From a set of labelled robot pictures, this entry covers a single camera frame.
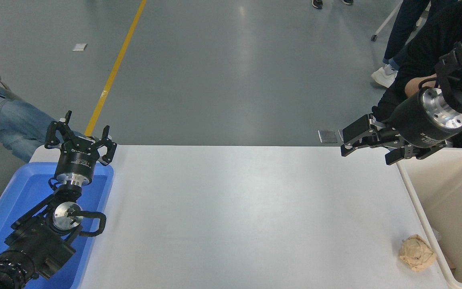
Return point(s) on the large pale plastic bin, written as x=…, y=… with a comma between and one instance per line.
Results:
x=455, y=192

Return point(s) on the metal floor plate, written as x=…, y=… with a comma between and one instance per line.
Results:
x=327, y=136

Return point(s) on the person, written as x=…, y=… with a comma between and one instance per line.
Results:
x=435, y=40
x=317, y=3
x=10, y=120
x=403, y=24

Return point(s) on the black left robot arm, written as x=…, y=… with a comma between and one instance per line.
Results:
x=34, y=245

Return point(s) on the white wheeled chair base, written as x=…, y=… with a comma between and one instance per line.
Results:
x=385, y=20

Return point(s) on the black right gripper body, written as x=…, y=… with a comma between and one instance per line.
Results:
x=411, y=120

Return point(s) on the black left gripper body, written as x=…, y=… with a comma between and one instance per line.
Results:
x=76, y=162

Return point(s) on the blue plastic tray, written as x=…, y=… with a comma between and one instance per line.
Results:
x=26, y=188

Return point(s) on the tan paper ball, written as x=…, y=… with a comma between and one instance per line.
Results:
x=416, y=253

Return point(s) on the person's right forearm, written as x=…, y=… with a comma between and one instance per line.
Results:
x=415, y=85

